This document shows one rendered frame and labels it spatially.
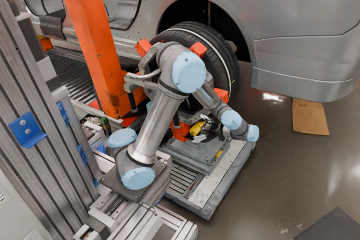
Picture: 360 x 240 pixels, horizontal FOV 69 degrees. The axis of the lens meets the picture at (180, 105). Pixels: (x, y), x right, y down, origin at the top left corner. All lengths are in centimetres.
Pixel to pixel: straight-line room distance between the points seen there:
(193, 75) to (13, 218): 73
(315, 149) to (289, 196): 58
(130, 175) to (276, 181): 149
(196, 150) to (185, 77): 135
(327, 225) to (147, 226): 97
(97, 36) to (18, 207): 111
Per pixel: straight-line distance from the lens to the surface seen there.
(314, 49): 160
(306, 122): 279
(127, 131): 109
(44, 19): 342
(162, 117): 87
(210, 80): 150
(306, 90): 172
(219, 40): 164
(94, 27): 176
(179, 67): 78
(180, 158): 216
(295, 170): 234
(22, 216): 106
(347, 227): 172
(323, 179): 234
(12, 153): 99
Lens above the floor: 173
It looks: 35 degrees down
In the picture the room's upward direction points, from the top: 8 degrees counter-clockwise
